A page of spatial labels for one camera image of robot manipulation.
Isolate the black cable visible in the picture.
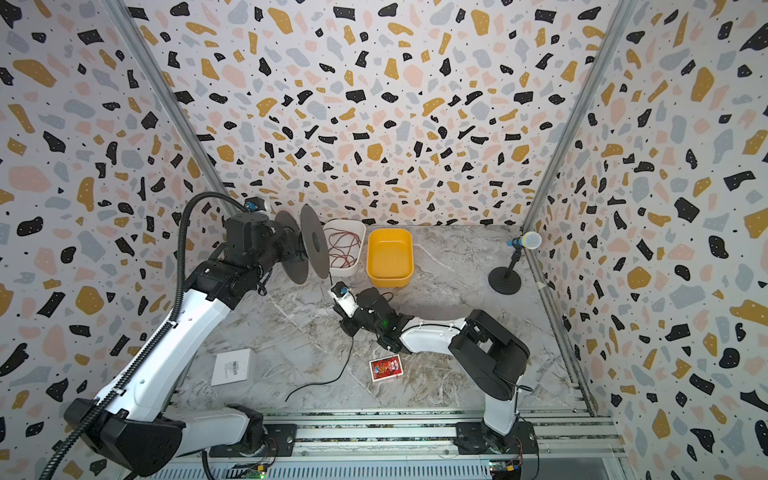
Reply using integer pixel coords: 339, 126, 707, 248
284, 272, 356, 403

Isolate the yellow plastic bin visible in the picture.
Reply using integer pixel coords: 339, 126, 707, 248
366, 228, 415, 289

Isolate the black microphone stand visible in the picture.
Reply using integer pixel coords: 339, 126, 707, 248
488, 248, 522, 295

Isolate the grey perforated cable spool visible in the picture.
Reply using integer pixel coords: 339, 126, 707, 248
275, 205, 330, 285

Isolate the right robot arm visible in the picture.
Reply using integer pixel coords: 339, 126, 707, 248
330, 282, 534, 455

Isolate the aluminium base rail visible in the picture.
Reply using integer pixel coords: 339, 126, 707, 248
156, 407, 634, 479

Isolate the aluminium corner rail right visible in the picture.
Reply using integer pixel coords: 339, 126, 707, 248
520, 0, 637, 233

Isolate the white paper label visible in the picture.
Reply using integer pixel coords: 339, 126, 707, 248
211, 348, 255, 387

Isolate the red cable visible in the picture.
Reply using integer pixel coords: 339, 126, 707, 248
326, 230, 363, 270

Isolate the blue toy microphone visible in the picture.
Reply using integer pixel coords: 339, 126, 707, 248
507, 231, 543, 250

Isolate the aluminium corner rail left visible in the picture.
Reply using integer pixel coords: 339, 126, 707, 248
90, 1, 239, 249

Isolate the white plastic bin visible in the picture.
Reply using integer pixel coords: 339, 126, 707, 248
323, 219, 366, 278

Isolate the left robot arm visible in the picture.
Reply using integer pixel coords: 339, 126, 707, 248
40, 192, 309, 479

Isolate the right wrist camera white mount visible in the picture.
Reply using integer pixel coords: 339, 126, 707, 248
330, 281, 359, 320

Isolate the aluminium corner rail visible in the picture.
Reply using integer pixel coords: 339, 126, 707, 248
90, 1, 239, 249
520, 0, 637, 233

